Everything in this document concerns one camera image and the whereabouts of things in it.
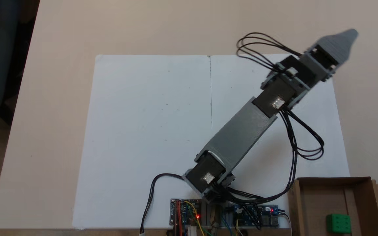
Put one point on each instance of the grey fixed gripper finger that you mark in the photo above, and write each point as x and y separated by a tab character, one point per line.
340	42

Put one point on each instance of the green dice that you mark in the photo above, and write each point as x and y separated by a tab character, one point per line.
339	223

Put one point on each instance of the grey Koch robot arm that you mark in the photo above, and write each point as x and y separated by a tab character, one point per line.
238	134

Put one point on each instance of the brown cardboard box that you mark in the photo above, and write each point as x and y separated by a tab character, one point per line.
310	203

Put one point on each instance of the blue circuit board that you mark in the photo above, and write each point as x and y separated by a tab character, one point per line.
261	216

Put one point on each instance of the white paper sheet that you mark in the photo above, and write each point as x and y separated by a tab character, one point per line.
126	131

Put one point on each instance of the white plug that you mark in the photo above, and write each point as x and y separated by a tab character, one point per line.
192	229

